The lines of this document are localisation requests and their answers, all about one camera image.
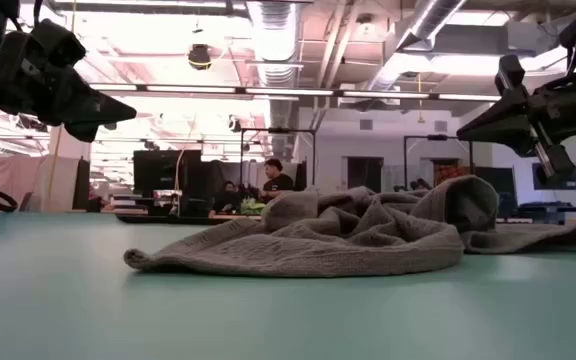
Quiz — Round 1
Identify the black table frame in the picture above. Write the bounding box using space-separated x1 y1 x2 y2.
115 213 264 225

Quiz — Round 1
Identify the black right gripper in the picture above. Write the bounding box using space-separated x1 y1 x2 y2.
456 53 576 185

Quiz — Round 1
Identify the yellow hanging pendant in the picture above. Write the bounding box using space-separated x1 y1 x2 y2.
416 72 426 125

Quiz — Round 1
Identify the bright green cloth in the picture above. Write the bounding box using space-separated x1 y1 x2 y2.
240 198 267 217

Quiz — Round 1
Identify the black metal gantry frame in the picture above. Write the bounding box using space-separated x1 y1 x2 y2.
402 133 474 177
239 127 318 191

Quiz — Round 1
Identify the grey knitted towel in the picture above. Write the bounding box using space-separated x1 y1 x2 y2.
123 174 576 279

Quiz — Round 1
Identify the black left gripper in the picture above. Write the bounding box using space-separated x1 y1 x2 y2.
0 32 138 143

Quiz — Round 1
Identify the black ceiling dome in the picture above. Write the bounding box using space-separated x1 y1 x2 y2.
187 43 213 71

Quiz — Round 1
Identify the ceiling light strip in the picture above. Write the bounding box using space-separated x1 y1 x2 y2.
342 90 430 100
145 84 238 94
90 83 139 92
436 92 502 102
244 87 335 97

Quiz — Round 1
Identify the large black monitor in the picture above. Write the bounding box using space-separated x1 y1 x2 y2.
132 149 203 197

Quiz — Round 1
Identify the wide ribbed silver duct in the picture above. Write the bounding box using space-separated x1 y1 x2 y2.
246 0 300 159

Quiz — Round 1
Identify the pink fabric partition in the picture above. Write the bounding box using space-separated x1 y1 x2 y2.
0 154 82 212

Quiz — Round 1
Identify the dark door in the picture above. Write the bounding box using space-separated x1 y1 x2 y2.
346 156 385 191

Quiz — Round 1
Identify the orange patterned wall hanging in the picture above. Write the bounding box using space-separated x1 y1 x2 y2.
432 158 473 187

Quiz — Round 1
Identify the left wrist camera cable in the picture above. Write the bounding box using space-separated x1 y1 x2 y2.
9 0 44 32

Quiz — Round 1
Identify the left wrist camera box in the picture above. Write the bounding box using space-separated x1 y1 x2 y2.
30 18 88 69

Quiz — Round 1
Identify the dark desk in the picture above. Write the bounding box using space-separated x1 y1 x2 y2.
516 199 576 225

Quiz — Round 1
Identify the teal table mat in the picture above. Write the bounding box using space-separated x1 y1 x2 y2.
0 212 576 360

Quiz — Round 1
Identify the dark monitor on arm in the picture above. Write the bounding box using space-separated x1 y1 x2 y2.
531 162 576 192

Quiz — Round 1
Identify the black upright panel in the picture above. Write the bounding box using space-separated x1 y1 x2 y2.
71 158 92 211

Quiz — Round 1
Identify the slim smooth silver duct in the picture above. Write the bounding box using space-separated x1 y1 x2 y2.
367 0 469 94

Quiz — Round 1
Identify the person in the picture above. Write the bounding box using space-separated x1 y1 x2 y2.
211 180 243 215
260 158 295 202

